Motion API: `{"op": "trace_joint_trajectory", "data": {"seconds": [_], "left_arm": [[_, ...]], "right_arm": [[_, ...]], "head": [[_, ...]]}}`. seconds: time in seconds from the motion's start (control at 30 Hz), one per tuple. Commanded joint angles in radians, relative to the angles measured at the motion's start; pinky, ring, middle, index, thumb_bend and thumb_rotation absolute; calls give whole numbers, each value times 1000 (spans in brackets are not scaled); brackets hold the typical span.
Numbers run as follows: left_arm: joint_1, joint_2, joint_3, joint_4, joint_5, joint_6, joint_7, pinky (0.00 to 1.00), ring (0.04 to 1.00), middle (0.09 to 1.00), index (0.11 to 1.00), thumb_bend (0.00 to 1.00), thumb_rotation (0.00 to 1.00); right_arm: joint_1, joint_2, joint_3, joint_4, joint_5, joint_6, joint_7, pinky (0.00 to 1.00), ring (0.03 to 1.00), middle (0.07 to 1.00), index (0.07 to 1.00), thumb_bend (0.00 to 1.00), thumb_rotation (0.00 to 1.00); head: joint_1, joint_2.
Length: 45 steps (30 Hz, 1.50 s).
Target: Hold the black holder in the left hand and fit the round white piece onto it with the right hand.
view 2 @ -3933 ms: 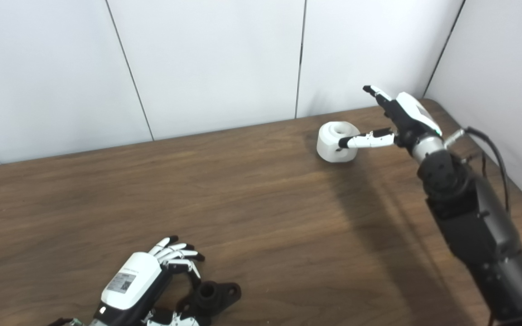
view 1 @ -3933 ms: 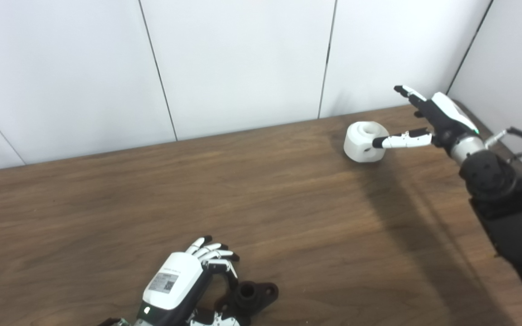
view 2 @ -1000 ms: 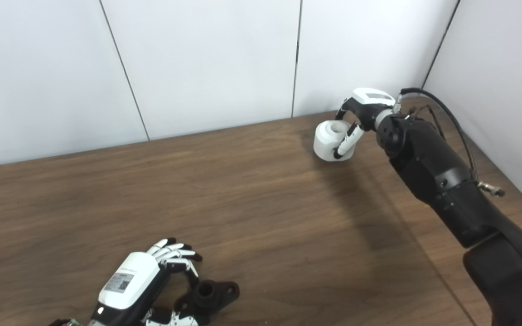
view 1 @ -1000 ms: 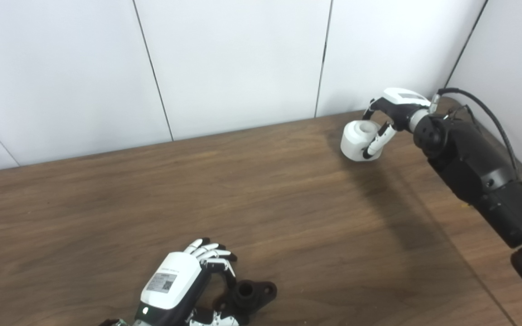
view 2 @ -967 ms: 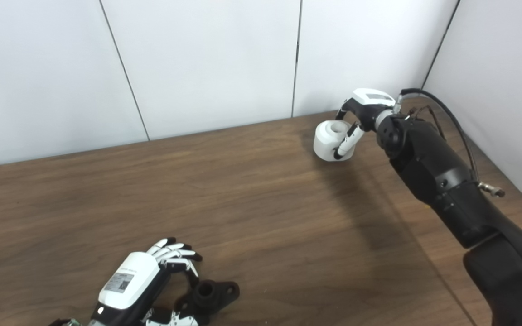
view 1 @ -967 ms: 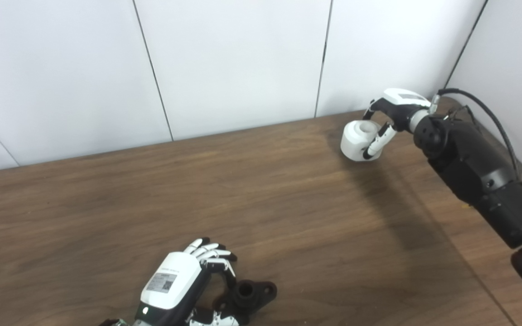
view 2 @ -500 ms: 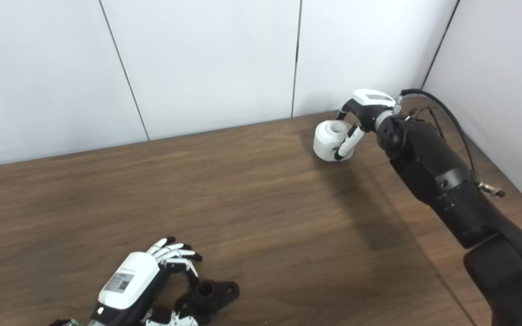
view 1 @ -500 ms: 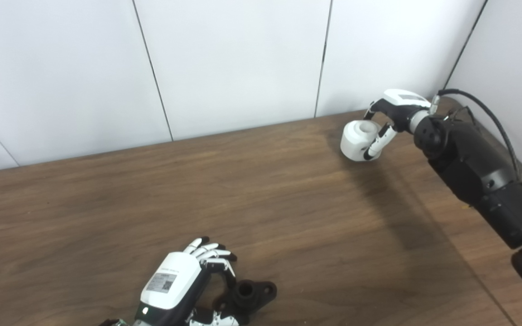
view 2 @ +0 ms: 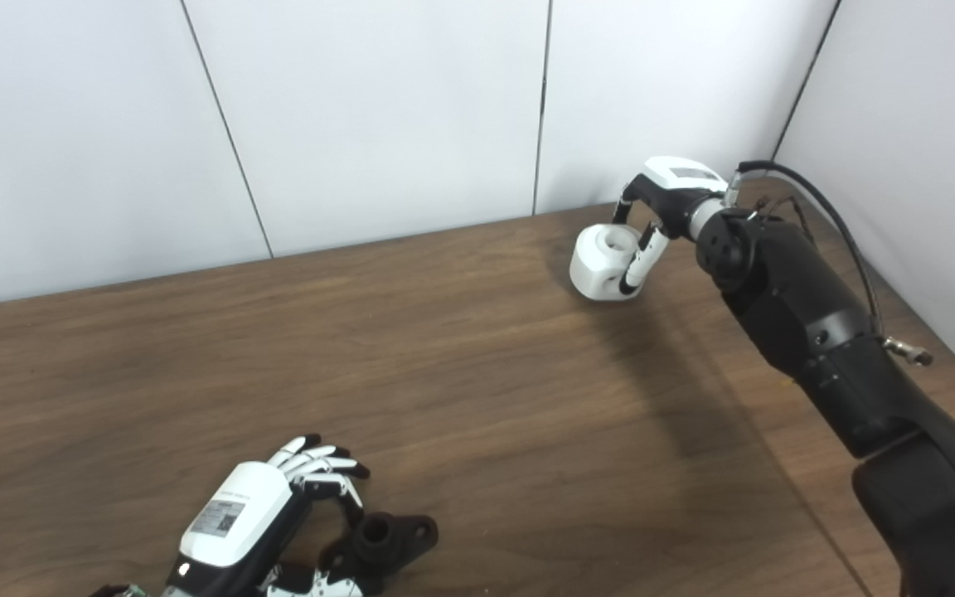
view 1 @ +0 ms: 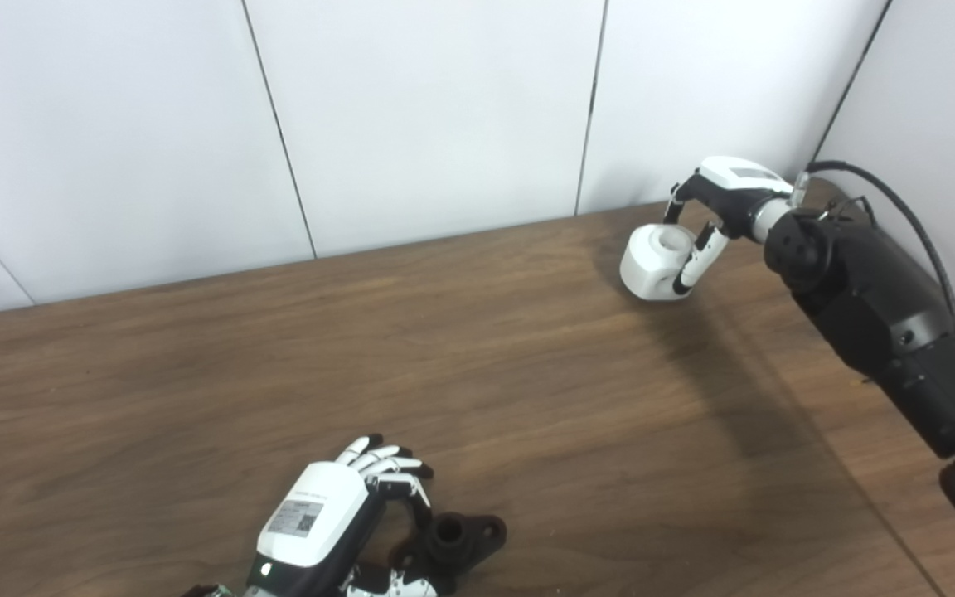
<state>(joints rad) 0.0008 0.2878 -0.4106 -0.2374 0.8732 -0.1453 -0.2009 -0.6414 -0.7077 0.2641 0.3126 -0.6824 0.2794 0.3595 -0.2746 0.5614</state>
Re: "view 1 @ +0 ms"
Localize black plastic holder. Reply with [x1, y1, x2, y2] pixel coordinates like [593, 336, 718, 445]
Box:
[389, 512, 507, 594]

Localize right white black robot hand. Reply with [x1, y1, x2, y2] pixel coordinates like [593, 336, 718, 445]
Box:
[664, 156, 795, 296]

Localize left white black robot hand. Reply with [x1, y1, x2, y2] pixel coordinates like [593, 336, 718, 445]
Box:
[245, 434, 439, 597]

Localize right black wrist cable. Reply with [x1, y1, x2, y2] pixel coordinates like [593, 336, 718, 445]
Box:
[791, 160, 955, 366]

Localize round white plastic piece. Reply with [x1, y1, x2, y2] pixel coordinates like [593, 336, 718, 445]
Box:
[619, 224, 715, 301]

